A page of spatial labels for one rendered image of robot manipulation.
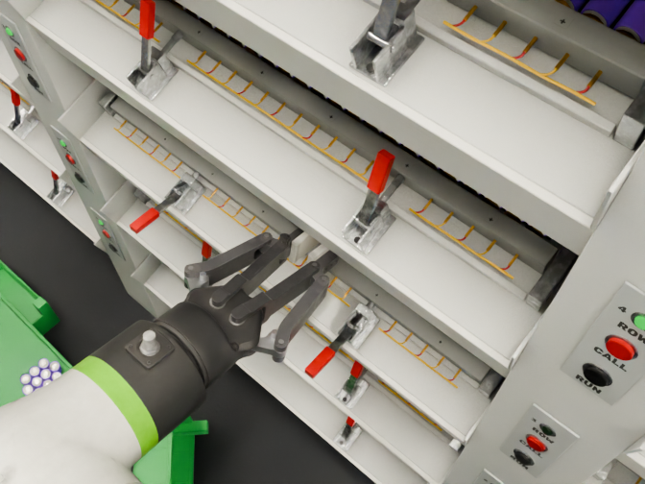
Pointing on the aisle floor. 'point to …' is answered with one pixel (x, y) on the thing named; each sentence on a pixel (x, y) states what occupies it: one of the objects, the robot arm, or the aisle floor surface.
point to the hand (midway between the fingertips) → (322, 242)
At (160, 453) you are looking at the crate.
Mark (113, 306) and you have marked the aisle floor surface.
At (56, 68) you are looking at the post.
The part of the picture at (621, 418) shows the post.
